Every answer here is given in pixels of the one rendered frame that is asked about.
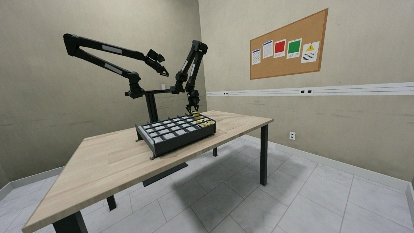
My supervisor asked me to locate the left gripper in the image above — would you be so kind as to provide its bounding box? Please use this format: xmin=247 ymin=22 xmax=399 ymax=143
xmin=186 ymin=103 xmax=199 ymax=114

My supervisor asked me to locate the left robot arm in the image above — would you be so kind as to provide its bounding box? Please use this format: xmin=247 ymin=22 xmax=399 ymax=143
xmin=172 ymin=40 xmax=208 ymax=104

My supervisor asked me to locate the black flat rectangular panel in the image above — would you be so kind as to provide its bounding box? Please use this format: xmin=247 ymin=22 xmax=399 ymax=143
xmin=156 ymin=124 xmax=215 ymax=155

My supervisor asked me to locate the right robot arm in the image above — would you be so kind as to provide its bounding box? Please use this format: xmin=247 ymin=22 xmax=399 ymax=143
xmin=63 ymin=33 xmax=165 ymax=95

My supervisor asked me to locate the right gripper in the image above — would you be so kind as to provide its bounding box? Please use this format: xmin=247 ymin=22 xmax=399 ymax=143
xmin=151 ymin=63 xmax=169 ymax=77

